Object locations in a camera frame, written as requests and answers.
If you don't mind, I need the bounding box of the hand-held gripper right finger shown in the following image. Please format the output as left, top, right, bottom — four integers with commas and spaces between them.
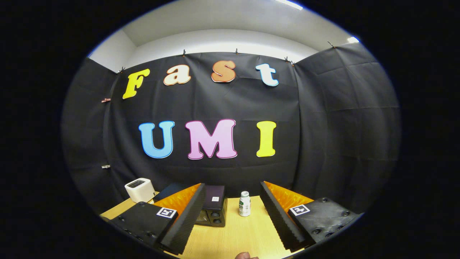
259, 181, 362, 252

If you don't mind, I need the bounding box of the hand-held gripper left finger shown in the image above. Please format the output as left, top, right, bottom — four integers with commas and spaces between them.
110, 183, 206, 255

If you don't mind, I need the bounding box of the black toaster oven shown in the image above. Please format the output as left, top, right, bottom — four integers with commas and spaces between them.
154, 182, 228, 228

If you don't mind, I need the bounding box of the small white toaster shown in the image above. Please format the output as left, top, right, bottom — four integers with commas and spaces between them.
124, 178, 156, 204

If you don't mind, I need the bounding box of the white bottle green label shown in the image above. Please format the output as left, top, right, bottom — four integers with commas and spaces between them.
239, 191, 252, 217

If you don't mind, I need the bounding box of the long ceiling light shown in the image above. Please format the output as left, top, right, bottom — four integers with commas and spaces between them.
275, 0, 303, 10

